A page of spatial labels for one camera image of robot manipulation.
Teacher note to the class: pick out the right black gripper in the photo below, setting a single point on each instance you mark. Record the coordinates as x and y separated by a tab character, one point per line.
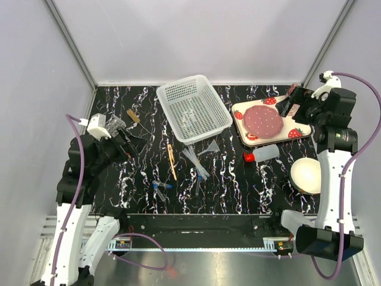
300	96

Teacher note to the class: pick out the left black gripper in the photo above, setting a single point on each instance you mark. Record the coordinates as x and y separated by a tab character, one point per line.
133	146

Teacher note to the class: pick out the clear test tube rack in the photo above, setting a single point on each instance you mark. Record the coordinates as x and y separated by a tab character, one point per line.
114	124

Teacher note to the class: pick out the wooden test tube clamp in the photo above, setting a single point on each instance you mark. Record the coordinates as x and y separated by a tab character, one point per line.
171	160

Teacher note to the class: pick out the wash bottle red cap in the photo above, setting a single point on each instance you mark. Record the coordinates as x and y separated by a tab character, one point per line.
262	154

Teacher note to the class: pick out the bundle of plastic pipettes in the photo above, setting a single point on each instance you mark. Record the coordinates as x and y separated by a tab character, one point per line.
190	154

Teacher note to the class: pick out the blue cap test tube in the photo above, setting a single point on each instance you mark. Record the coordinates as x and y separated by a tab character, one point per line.
198	185
156	183
159	193

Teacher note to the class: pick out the clear plastic funnel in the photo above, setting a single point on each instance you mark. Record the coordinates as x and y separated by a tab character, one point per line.
212	148

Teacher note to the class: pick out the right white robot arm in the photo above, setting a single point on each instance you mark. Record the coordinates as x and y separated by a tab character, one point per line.
332	235

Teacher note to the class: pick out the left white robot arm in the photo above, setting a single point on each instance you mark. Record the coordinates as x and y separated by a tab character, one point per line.
71	262

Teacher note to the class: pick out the pink patterned mug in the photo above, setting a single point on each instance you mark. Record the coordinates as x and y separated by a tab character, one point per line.
292	88

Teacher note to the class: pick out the pink dotted plate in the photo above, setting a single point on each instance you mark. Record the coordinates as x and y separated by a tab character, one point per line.
262	121

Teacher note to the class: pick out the strawberry pattern tray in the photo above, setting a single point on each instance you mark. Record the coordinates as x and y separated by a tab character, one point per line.
290	131

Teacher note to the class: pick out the white plastic perforated basket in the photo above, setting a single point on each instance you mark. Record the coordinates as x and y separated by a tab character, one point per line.
193	109

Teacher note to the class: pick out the white bowl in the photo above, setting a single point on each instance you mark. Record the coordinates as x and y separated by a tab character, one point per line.
305	176

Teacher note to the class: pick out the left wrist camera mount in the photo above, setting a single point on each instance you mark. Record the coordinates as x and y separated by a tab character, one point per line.
95	126

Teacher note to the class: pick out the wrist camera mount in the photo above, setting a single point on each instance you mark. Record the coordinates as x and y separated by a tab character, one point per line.
95	126
329	81

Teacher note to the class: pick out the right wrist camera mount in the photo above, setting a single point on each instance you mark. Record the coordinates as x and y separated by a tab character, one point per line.
329	81

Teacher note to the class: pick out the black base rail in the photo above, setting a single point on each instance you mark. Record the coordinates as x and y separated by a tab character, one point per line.
230	232

